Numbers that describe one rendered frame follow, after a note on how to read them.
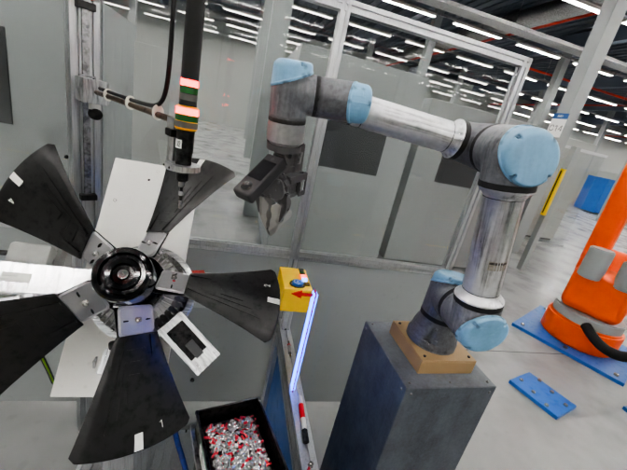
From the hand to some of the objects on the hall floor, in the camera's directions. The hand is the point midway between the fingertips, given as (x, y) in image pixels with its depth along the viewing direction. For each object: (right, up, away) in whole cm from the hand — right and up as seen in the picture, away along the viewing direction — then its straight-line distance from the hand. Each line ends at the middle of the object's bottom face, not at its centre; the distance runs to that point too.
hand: (268, 230), depth 76 cm
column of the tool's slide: (-98, -95, +84) cm, 160 cm away
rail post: (-19, -114, +80) cm, 140 cm away
